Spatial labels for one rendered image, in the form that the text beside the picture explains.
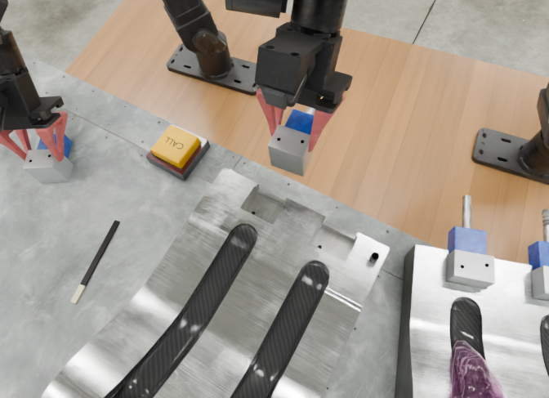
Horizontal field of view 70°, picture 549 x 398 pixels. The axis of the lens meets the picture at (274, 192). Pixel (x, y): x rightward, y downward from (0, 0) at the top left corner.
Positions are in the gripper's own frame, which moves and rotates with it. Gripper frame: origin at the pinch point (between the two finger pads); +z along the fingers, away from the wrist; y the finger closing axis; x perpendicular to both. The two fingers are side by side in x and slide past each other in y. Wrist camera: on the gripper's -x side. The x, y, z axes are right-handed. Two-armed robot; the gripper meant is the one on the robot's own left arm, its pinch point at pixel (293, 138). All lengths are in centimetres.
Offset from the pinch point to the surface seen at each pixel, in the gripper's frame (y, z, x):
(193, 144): -18.5, 10.1, 4.9
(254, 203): -3.3, 11.1, -2.4
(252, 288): 2.2, 14.6, -13.9
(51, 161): -37.7, 14.3, -7.3
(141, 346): -6.4, 18.2, -25.0
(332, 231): 8.9, 10.9, -2.3
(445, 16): 15, 13, 179
